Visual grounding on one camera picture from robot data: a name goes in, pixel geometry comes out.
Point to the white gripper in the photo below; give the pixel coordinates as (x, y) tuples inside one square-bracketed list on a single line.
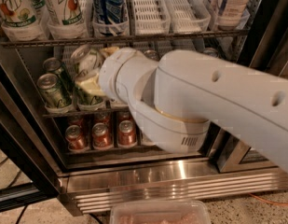
[(108, 73)]

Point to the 7up zero can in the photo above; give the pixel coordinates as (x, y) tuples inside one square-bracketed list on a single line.
[(86, 61), (17, 13)]

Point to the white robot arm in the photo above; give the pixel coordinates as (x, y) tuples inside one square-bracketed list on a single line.
[(177, 98)]

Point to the green can front right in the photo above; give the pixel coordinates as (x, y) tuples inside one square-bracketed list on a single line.
[(88, 99)]

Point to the green can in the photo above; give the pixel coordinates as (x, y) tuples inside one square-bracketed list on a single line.
[(57, 67), (53, 92), (88, 99)]

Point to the green can back left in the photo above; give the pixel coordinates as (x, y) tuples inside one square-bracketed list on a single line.
[(57, 67)]

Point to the green can front left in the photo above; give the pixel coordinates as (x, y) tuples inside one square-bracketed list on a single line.
[(53, 92)]

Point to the gold can back left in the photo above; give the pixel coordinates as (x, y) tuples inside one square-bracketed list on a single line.
[(152, 54)]

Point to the gold can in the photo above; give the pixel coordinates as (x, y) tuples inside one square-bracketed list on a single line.
[(211, 52), (152, 54)]

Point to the stainless steel fridge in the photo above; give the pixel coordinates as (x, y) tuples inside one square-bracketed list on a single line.
[(93, 181)]

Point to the red can front middle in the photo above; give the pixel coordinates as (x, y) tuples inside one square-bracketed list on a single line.
[(101, 138)]

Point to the red can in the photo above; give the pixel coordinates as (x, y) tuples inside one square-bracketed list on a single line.
[(76, 139), (101, 138), (126, 133)]

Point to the red can front right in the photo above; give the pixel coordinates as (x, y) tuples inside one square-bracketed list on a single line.
[(126, 133)]

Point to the red can front left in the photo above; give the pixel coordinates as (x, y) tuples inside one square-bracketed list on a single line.
[(76, 139)]

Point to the gold can back right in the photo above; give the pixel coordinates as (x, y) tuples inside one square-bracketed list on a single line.
[(211, 52)]

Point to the white slotted tray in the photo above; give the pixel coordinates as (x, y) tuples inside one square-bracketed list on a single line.
[(151, 17)]

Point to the clear plastic container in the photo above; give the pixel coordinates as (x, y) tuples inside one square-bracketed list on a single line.
[(160, 212)]

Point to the white bottle top right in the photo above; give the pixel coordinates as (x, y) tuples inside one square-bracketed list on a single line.
[(230, 12)]

